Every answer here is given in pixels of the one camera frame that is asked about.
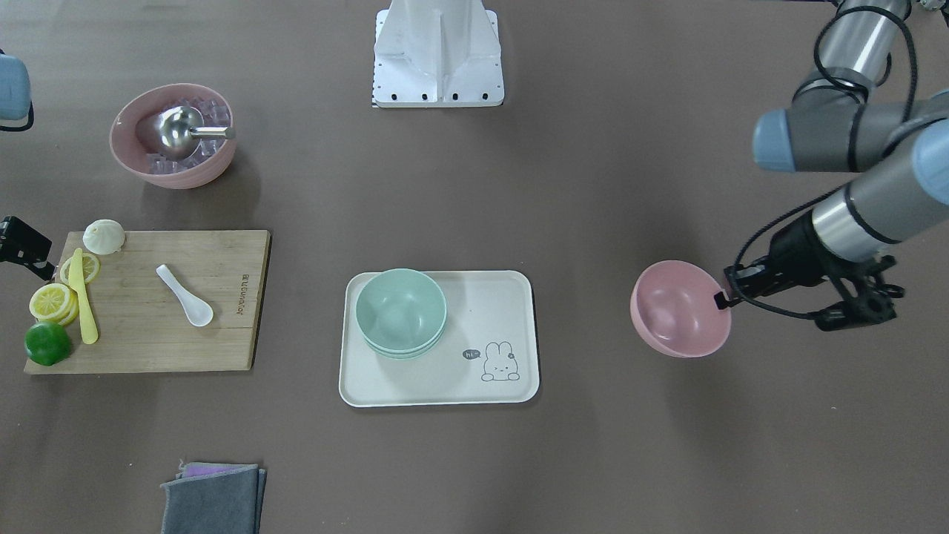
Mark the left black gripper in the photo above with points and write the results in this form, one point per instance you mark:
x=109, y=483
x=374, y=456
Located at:
x=795, y=256

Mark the small pink bowl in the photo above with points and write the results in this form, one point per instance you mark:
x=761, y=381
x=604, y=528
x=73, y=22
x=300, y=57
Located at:
x=672, y=307

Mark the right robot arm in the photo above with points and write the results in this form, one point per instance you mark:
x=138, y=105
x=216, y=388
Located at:
x=17, y=112

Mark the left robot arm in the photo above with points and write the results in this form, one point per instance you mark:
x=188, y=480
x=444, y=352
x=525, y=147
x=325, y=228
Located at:
x=856, y=112

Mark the top green bowl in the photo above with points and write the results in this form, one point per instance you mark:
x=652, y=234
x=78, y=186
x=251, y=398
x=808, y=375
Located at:
x=401, y=309

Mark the green bowl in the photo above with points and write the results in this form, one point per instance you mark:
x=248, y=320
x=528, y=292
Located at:
x=403, y=354
x=401, y=309

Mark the lower green bowl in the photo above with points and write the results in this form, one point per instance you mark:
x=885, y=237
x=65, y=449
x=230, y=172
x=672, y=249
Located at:
x=403, y=354

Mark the white ceramic spoon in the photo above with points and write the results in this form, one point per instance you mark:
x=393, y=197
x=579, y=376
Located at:
x=198, y=312

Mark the large pink bowl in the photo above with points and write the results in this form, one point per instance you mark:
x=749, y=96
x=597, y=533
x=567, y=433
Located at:
x=129, y=153

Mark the cream rabbit serving tray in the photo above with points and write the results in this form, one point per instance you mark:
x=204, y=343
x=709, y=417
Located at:
x=486, y=354

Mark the grey folded cloth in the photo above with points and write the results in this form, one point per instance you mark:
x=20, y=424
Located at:
x=225, y=503

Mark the clear ice cubes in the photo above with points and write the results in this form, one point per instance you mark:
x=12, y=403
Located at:
x=214, y=113

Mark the purple cloth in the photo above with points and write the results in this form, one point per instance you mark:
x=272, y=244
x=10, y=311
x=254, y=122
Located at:
x=199, y=469

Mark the metal ice scoop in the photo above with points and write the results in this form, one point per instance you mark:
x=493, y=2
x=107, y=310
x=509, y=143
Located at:
x=177, y=133

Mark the bamboo cutting board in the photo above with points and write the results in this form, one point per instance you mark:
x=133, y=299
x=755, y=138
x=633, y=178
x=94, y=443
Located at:
x=142, y=327

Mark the white steamed bun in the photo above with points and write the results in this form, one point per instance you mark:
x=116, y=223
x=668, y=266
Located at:
x=104, y=237

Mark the lower lemon slice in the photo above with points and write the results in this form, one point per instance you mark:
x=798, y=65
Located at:
x=90, y=268

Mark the lemon slice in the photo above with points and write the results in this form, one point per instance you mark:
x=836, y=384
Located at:
x=90, y=268
x=54, y=303

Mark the yellow plastic knife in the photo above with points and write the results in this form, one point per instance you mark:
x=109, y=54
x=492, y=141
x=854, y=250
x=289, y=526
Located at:
x=88, y=327

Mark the upper lemon slice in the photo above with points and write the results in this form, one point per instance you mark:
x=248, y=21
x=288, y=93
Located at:
x=54, y=303

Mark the green lime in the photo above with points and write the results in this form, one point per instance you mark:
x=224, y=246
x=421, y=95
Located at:
x=47, y=343

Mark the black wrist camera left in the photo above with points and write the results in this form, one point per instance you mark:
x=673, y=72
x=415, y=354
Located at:
x=866, y=299

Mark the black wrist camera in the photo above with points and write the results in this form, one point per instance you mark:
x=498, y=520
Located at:
x=866, y=299
x=22, y=245

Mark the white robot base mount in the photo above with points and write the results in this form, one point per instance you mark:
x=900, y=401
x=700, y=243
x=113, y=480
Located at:
x=437, y=54

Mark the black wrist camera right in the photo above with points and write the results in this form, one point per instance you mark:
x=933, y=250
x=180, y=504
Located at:
x=22, y=245

